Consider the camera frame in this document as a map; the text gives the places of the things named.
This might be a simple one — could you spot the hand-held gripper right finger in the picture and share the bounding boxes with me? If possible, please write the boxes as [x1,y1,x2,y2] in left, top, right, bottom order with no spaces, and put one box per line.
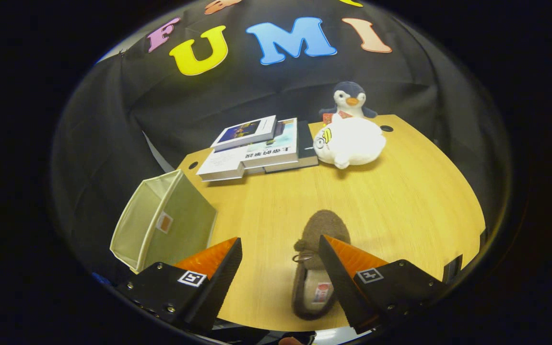
[318,234,449,335]

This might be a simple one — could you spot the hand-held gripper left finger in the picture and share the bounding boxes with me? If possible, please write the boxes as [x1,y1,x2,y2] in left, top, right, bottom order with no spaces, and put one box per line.
[115,237,243,334]

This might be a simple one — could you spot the brown fuzzy shoe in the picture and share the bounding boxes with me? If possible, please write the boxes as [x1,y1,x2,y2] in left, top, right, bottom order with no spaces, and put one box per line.
[291,209,352,321]

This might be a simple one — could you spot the green fabric storage box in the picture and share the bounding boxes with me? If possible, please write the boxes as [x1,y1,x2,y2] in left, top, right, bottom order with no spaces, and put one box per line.
[109,169,218,275]

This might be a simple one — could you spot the white cover book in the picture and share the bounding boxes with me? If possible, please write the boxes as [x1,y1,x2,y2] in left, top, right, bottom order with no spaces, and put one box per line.
[196,146,257,183]

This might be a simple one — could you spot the white round plush toy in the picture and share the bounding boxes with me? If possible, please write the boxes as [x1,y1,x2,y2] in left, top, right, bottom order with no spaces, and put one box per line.
[313,114,387,170]

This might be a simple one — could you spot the dark cover book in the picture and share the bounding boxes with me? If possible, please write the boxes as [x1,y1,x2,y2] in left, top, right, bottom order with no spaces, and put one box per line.
[264,121,319,173]

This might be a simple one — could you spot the small book blue cover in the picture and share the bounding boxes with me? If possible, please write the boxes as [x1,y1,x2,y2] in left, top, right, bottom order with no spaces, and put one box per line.
[210,115,278,152]

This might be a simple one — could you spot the penguin plush toy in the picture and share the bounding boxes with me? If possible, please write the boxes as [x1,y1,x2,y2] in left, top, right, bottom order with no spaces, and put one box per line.
[319,81,378,120]

